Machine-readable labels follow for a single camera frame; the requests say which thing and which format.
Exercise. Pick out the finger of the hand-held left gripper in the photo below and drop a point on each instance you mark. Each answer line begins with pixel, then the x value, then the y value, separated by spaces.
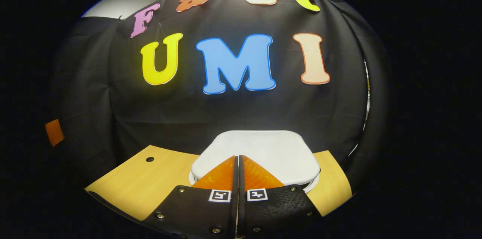
pixel 54 133

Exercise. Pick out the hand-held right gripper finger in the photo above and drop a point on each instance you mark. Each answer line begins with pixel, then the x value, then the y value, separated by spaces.
pixel 242 186
pixel 235 186

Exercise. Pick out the black backdrop cloth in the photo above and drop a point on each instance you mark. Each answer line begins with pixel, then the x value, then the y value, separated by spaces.
pixel 233 114

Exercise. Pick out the white desktop garbage bin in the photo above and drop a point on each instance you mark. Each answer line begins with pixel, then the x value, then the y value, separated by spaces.
pixel 260 148

